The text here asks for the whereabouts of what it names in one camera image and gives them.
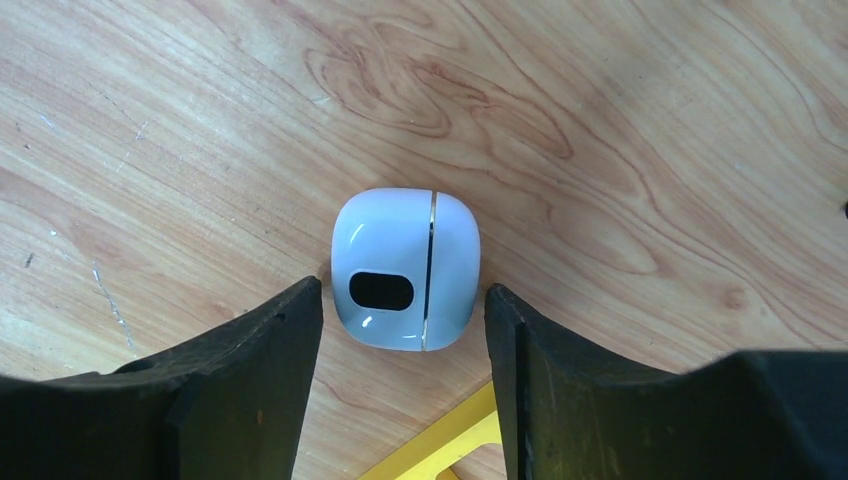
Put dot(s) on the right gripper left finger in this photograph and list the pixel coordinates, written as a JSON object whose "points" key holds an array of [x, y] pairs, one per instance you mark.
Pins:
{"points": [[226, 404]]}

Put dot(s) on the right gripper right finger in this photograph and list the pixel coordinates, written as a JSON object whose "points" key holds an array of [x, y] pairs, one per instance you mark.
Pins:
{"points": [[571, 409]]}

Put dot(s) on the white earbud charging case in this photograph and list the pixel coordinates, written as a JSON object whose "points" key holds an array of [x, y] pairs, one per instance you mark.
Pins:
{"points": [[405, 268]]}

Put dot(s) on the yellow triangular plastic piece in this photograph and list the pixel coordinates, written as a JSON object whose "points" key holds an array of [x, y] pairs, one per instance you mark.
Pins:
{"points": [[432, 453]]}

